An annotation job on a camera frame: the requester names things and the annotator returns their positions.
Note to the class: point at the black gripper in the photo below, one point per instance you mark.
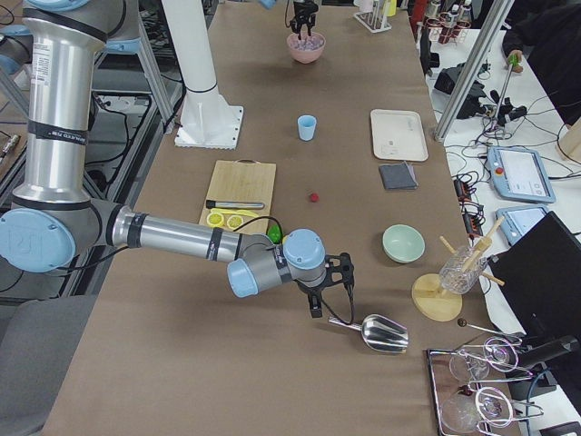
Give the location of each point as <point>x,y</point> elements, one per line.
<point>301,10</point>
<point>310,288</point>

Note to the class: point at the pink bowl of ice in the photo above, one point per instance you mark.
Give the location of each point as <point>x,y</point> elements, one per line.
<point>306,48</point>

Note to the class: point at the steel ice scoop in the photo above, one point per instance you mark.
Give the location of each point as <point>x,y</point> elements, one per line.
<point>380,333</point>

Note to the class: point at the light blue plastic cup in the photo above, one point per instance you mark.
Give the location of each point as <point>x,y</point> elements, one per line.
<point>307,124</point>

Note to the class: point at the green lime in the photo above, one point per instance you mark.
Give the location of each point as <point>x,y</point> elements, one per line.
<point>275,234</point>

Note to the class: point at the mint green bowl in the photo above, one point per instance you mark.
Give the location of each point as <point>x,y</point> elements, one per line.
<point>403,243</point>

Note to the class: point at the wooden glass tree stand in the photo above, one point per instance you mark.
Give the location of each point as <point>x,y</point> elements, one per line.
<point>435,302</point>

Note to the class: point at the lemon half slice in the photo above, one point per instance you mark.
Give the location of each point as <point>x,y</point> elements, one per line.
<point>214,219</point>
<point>234,221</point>

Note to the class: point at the yellow plastic knife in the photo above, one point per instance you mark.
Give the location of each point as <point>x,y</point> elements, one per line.
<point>240,212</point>

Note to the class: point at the wooden cutting board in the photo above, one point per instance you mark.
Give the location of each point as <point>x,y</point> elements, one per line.
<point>240,181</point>

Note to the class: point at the cream rabbit tray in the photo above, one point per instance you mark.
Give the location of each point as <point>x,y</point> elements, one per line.
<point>398,135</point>

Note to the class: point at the clear crystal glass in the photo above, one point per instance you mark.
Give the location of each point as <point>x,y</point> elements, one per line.
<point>453,278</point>

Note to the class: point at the grey folded cloth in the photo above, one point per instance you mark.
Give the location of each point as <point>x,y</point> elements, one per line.
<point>398,176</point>

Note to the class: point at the blue teach pendant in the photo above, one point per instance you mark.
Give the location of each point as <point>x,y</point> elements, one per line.
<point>519,174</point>
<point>519,220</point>

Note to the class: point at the black monitor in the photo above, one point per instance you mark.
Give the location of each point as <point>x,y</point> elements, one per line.
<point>541,272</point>

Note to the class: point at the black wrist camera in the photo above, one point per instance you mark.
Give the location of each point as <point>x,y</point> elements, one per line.
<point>339,270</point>

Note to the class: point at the white wire cup rack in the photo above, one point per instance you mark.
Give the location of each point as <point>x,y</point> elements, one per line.
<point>373,15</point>

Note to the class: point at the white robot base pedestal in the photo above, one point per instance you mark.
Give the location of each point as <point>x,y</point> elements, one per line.
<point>207,120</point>

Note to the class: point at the aluminium frame post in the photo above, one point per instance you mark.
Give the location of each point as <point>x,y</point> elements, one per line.
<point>495,18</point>

